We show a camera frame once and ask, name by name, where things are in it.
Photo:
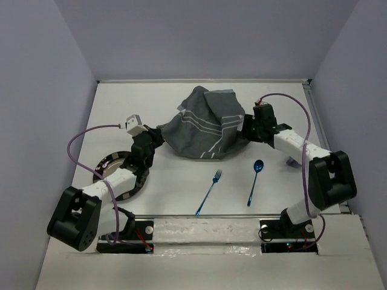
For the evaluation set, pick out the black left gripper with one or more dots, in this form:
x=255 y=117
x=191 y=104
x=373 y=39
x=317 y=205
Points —
x=154 y=133

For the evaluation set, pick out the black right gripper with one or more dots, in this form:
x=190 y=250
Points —
x=248 y=121

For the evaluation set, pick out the grey striped cloth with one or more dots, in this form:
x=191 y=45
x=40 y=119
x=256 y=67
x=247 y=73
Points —
x=206 y=126

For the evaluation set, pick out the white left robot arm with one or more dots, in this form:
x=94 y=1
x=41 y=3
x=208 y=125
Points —
x=75 y=220

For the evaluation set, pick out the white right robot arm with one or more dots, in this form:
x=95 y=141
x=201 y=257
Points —
x=327 y=176

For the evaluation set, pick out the dark rimmed dinner plate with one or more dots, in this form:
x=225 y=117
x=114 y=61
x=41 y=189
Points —
x=125 y=179

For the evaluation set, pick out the blue metallic spoon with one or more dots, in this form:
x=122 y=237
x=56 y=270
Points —
x=258 y=167

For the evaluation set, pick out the purple mug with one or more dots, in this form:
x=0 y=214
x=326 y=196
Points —
x=293 y=163

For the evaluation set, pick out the blue metallic fork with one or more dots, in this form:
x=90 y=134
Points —
x=215 y=179

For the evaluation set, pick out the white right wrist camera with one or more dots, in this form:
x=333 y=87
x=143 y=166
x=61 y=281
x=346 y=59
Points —
x=260 y=102

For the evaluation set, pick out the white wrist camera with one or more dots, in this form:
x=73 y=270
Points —
x=260 y=102
x=134 y=126

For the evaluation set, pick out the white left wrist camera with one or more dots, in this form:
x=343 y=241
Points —
x=134 y=126

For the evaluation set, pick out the white table edge rail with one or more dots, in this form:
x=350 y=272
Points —
x=114 y=81

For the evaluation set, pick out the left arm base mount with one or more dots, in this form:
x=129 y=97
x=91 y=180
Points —
x=138 y=240

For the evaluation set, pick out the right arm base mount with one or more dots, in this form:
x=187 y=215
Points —
x=275 y=239

